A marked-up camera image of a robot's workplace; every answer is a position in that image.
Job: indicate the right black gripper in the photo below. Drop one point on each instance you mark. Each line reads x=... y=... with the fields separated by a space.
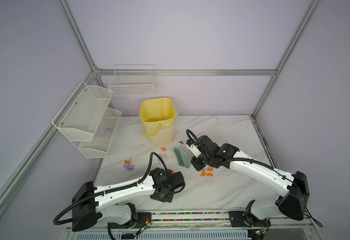
x=195 y=166

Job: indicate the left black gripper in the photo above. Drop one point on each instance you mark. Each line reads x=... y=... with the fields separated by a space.
x=168 y=199

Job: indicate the green hand brush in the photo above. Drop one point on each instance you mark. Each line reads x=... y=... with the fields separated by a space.
x=182 y=158

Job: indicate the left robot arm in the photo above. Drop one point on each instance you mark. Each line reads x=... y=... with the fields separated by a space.
x=111 y=204

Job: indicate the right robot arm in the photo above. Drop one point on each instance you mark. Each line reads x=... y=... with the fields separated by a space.
x=291 y=189

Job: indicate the orange scrap cluster right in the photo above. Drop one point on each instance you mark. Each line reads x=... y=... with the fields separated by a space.
x=207 y=172

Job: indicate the purple scrap far left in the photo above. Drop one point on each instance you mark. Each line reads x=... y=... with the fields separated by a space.
x=128 y=167

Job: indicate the cream trash bin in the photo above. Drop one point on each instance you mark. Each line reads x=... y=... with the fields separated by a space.
x=163 y=137

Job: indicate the yellow bin liner bag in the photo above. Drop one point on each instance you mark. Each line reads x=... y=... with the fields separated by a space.
x=156 y=115

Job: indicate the lower white mesh shelf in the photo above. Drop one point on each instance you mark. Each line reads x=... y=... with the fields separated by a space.
x=101 y=142

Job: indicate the white mesh shelf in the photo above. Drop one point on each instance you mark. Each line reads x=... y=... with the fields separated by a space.
x=79 y=118
x=101 y=142

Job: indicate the upper white mesh shelf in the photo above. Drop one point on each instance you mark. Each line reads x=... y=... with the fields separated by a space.
x=79 y=118

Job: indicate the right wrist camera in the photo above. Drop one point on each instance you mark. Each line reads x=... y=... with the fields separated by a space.
x=195 y=151

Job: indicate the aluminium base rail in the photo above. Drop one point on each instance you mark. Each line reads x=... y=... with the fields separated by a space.
x=201 y=225

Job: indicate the white wire wall basket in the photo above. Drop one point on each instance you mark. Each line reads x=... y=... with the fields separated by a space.
x=133 y=80

